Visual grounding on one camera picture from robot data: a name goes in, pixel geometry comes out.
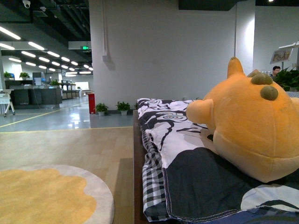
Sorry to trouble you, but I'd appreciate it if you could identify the small potted plant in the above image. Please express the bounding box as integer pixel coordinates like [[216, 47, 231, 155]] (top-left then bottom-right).
[[95, 103, 108, 116], [116, 101, 130, 115]]

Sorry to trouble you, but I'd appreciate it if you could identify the person with glasses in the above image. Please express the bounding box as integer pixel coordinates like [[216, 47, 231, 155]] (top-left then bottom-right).
[[270, 66, 281, 78]]

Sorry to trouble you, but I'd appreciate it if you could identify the small potted plant left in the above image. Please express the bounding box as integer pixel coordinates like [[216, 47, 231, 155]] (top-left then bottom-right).
[[95, 103, 108, 116]]

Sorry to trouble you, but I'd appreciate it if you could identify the round yellow white rug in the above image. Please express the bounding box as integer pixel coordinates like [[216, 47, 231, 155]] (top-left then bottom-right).
[[0, 165, 114, 224]]

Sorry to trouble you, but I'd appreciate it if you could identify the framed picture sign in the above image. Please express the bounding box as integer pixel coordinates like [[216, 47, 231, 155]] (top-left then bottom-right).
[[270, 48, 293, 64]]

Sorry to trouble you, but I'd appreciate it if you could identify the black white patterned quilt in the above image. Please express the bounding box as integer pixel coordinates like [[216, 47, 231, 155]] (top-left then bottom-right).
[[137, 98, 299, 224]]

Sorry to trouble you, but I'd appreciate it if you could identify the dark office counter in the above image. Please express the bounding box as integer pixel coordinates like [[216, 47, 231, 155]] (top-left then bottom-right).
[[5, 80, 62, 109]]

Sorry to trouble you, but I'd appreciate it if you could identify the large green plant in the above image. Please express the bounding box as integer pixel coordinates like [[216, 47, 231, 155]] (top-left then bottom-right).
[[274, 69, 299, 91]]

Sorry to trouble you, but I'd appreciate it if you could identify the small potted plant right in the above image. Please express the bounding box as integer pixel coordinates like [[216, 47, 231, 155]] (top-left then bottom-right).
[[116, 101, 130, 115]]

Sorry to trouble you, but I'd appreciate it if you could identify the white security camera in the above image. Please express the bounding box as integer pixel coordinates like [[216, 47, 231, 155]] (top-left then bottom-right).
[[22, 0, 31, 9]]

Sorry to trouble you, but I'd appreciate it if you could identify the red cylindrical bin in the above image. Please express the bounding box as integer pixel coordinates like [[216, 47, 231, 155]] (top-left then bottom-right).
[[88, 93, 96, 114]]

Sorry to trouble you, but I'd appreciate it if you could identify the dark wooden bed frame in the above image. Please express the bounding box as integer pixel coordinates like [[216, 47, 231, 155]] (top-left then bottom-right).
[[133, 110, 148, 224]]

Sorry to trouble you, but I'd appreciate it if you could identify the orange plush toy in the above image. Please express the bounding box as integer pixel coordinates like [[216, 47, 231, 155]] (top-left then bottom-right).
[[186, 57, 299, 182]]

